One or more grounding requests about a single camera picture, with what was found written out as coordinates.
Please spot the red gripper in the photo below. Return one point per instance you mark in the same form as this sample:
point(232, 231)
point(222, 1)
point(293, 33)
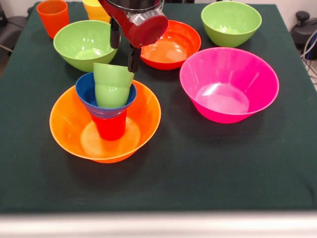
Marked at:
point(148, 31)

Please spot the green plastic cup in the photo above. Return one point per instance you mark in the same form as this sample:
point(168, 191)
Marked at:
point(111, 74)
point(111, 96)

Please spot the small blue plastic bowl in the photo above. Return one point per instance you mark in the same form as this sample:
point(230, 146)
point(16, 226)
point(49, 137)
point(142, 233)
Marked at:
point(85, 91)

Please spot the large orange plastic bowl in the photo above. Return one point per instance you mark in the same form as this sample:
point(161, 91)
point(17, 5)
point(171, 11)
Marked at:
point(143, 116)

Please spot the red plastic cup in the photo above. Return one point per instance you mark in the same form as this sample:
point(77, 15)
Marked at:
point(110, 129)

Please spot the large pink plastic bowl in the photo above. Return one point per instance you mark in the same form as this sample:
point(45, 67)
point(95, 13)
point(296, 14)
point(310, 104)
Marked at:
point(223, 74)

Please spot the yellow plastic cup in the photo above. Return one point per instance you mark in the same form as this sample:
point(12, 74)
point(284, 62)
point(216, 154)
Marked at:
point(99, 17)
point(92, 6)

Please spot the green plastic bowl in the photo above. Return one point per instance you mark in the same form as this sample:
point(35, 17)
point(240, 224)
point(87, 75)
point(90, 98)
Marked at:
point(74, 37)
point(230, 19)

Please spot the red-orange plastic bowl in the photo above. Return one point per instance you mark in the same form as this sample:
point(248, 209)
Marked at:
point(178, 44)

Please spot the orange-red plastic cup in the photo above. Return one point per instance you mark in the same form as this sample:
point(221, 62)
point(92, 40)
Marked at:
point(53, 19)

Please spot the dark green table cloth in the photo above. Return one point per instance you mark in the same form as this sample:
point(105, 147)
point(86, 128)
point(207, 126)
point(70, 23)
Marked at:
point(223, 161)

